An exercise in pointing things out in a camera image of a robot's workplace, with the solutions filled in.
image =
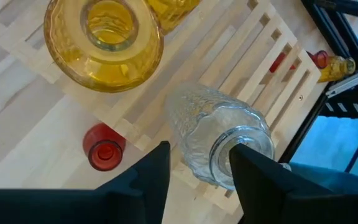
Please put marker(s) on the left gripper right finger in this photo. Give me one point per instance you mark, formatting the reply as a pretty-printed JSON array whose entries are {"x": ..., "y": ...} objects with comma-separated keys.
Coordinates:
[{"x": 259, "y": 186}]

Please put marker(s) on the black metal table frame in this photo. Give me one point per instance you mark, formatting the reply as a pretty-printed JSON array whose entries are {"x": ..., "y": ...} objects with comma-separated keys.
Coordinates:
[{"x": 322, "y": 18}]

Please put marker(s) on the red glass vase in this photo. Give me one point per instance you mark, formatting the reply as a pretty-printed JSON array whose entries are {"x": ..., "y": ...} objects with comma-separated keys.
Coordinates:
[
  {"x": 104, "y": 155},
  {"x": 320, "y": 59}
]

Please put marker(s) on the clear diamond-pattern glass vase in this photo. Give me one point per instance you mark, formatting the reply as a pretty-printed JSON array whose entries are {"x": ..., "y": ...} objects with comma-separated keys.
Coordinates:
[{"x": 204, "y": 124}]

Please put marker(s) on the silver frame bracket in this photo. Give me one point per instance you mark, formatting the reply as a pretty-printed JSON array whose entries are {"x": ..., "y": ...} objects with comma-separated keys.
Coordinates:
[{"x": 353, "y": 81}]

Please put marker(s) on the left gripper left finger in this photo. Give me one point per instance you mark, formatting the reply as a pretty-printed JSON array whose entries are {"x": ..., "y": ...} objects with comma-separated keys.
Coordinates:
[{"x": 148, "y": 186}]

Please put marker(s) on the wooden slatted shelf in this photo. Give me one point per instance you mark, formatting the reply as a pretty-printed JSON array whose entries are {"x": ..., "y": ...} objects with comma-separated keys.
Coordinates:
[{"x": 244, "y": 56}]

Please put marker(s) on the yellow glass vase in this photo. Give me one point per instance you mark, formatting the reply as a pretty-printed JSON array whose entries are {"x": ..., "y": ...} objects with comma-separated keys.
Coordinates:
[
  {"x": 336, "y": 69},
  {"x": 73, "y": 62},
  {"x": 172, "y": 14}
]

